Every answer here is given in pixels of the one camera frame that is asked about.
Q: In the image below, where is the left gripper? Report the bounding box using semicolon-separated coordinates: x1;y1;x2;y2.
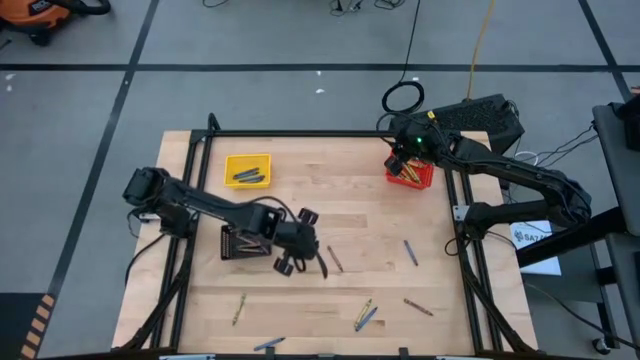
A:
272;207;322;277

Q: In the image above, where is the black metal beam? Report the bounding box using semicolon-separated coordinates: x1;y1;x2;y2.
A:
514;207;629;269

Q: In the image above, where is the black cable with coil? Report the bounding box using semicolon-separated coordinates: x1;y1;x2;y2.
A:
381;0;426;117

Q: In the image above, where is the black plastic basket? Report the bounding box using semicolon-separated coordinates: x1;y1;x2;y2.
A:
219;224;274;261

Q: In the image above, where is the red plastic basket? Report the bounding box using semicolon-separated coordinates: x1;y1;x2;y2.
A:
383;152;435;191

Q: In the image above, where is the black device on cart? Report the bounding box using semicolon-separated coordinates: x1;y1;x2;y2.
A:
609;94;640;151

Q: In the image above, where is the yellow plastic basket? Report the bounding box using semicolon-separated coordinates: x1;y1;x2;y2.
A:
223;152;273;190

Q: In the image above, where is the black orange striped floor mat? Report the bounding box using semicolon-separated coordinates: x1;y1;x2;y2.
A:
0;292;56;360

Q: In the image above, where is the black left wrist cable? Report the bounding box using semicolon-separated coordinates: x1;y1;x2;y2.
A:
292;252;330;280

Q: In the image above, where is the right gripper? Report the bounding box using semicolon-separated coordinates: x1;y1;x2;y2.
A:
385;119;451;177

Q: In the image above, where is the black arm base cable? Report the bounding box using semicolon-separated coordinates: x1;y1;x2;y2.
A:
123;230;171;287

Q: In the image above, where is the grey metal cart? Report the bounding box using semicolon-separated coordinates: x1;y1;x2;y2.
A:
592;102;640;351

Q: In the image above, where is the yellow cable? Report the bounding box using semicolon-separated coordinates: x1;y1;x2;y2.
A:
465;0;498;100

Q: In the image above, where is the white paper sign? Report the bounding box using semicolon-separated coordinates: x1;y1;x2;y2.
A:
509;219;564;277

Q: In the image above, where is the orange shop vacuum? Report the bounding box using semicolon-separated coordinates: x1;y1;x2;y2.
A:
0;0;112;47

